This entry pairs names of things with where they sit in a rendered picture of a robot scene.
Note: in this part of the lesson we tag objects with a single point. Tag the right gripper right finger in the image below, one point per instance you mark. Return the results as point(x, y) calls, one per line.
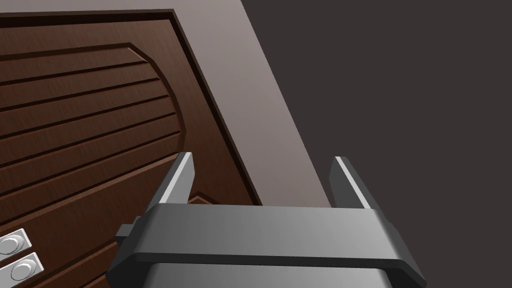
point(347, 188)

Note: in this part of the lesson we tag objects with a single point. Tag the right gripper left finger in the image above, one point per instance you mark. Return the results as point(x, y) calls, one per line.
point(176, 184)

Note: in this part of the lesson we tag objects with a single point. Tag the brown wooden door leaf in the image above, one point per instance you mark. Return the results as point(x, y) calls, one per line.
point(88, 132)

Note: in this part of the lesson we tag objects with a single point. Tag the silver door lock plate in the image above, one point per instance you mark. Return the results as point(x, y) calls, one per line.
point(24, 270)
point(12, 244)

